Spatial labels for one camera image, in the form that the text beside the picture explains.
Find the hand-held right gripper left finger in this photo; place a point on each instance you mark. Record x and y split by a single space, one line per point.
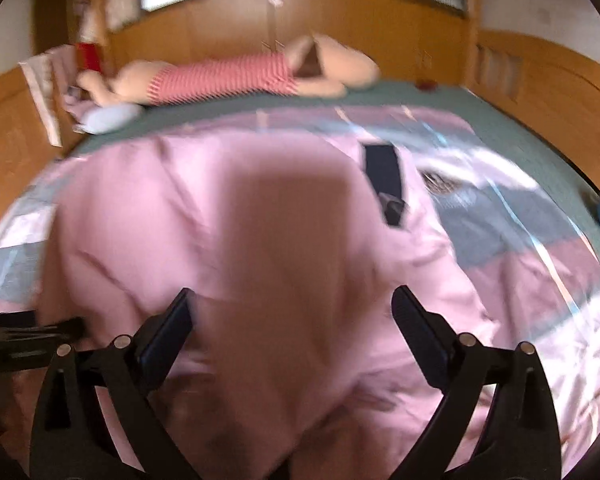
167 335

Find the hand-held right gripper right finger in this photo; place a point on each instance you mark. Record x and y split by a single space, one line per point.
420 332

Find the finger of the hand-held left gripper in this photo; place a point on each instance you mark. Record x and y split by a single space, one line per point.
40 329

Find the pink and black jacket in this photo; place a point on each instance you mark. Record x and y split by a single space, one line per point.
180 210

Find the pink grey patterned blanket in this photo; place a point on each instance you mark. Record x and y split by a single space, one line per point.
505 270

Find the light blue pillow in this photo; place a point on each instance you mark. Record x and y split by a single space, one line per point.
111 117

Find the green bed sheet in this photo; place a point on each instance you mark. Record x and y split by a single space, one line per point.
505 125

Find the small pink cloth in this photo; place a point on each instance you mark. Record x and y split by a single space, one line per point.
77 107

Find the small red object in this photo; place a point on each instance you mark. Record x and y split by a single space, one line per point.
426 85

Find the plush toy with striped shirt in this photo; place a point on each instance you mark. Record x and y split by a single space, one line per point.
220 77

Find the red box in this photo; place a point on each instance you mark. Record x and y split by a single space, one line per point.
89 56

